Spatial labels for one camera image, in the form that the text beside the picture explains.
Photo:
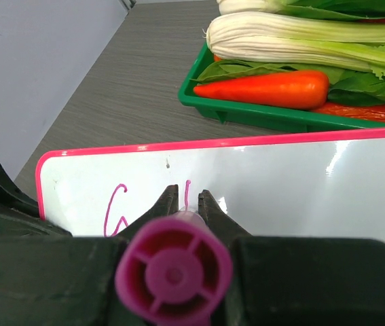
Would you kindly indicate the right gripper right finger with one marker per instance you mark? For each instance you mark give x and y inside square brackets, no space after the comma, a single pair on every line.
[286,280]

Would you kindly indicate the pink framed whiteboard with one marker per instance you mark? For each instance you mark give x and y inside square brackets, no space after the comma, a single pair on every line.
[313,184]

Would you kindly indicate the upper bok choy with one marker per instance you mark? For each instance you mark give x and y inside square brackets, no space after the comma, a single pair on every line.
[325,10]

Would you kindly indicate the green leaf spinach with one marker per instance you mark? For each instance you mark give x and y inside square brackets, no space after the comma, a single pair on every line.
[347,87]

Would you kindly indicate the left aluminium frame post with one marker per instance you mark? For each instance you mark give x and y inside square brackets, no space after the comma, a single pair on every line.
[128,4]

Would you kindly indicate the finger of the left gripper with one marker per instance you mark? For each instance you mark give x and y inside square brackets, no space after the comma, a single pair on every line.
[5,207]

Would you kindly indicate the green plastic tray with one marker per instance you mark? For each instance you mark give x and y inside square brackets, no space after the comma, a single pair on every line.
[270,118]

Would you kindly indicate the red chili pepper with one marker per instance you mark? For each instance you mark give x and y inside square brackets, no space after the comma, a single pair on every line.
[374,113]

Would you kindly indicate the lower celery bok choy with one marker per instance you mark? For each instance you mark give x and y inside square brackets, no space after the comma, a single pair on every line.
[264,37]

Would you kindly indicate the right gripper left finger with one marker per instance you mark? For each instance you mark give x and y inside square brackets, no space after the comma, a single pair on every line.
[48,277]

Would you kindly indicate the orange carrot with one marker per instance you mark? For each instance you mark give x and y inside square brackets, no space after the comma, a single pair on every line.
[303,90]

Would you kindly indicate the pink capped whiteboard marker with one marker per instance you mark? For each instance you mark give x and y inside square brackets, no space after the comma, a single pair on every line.
[175,271]

